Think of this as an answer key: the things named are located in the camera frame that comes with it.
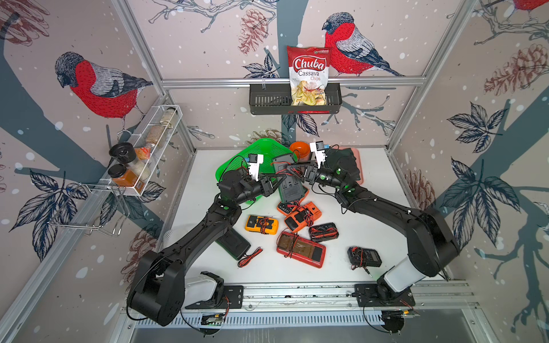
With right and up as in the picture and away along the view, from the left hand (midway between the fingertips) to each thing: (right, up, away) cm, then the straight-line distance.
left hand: (286, 173), depth 72 cm
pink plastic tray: (+41, +8, +45) cm, 61 cm away
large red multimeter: (+6, -30, +9) cm, 32 cm away
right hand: (+1, +2, +1) cm, 3 cm away
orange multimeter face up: (+1, -16, +21) cm, 26 cm away
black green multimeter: (-21, -28, +12) cm, 37 cm away
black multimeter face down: (+2, -5, +1) cm, 5 cm away
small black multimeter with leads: (+15, -25, +14) cm, 32 cm away
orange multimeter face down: (+8, -18, +16) cm, 26 cm away
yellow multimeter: (-10, -22, +16) cm, 29 cm away
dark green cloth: (+33, +7, +42) cm, 54 cm away
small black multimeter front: (+29, -32, +6) cm, 44 cm away
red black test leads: (-15, -34, +10) cm, 38 cm away
